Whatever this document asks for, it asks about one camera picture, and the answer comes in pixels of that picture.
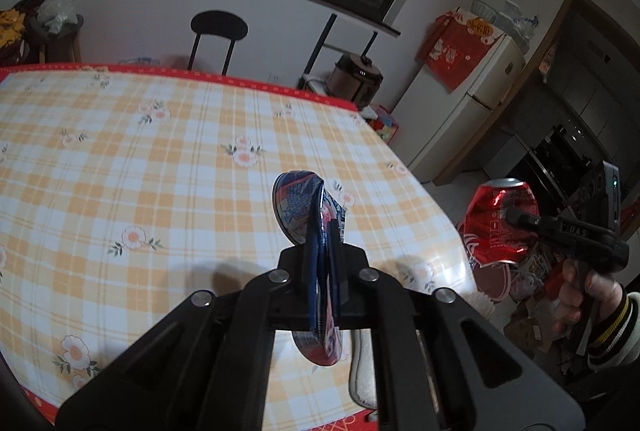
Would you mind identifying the wooden door frame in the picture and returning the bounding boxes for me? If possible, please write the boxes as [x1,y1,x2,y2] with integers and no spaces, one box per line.
[432,0,640,186]

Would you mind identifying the crushed blue can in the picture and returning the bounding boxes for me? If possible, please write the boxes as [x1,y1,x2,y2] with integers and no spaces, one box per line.
[271,170,349,367]

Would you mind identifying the black kitchen oven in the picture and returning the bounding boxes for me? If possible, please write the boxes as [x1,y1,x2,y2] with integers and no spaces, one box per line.
[510,124,601,207]

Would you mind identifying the colourful shopping bag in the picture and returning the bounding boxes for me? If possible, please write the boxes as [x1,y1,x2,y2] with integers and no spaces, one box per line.
[360,104,400,143]

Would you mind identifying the black round-back chair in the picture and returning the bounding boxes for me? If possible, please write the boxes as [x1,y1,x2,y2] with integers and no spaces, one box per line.
[187,10,249,76]

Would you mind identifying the white refrigerator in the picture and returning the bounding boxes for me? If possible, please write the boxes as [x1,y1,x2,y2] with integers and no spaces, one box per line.
[392,8,526,184]

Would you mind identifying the cardboard box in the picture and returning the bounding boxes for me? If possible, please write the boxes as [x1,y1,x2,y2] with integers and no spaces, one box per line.
[502,301,566,357]

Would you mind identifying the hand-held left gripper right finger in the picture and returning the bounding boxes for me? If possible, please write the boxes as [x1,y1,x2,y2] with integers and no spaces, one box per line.
[326,221,586,431]

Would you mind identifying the clear plastic bags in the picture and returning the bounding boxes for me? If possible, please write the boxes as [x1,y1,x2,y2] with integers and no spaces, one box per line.
[470,0,543,47]

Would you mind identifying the crumpled clear plastic bag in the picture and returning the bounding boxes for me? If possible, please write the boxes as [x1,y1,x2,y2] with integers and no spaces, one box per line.
[37,0,76,34]

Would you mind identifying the red cloth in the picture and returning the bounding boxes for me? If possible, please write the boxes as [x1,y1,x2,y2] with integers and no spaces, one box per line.
[542,261,571,302]

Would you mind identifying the brown rice cooker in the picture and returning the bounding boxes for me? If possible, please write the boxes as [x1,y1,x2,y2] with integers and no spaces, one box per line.
[325,52,385,108]

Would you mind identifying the crushed red can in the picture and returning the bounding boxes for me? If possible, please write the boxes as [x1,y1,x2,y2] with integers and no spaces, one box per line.
[457,178,543,268]

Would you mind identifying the colourful printed box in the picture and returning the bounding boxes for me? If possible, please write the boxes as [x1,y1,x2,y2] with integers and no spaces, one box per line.
[515,241,563,302]

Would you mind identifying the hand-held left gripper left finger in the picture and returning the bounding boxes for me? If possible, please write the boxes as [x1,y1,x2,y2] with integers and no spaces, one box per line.
[55,245,311,431]

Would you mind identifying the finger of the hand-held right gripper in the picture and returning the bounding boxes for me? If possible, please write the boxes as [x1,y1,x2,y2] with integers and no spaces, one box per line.
[505,206,545,234]

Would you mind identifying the person's right hand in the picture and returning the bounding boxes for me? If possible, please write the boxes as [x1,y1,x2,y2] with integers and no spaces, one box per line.
[557,258,626,337]

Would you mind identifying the table with checked tablecloth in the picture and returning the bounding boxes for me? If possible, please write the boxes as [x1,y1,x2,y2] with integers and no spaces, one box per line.
[0,64,476,427]

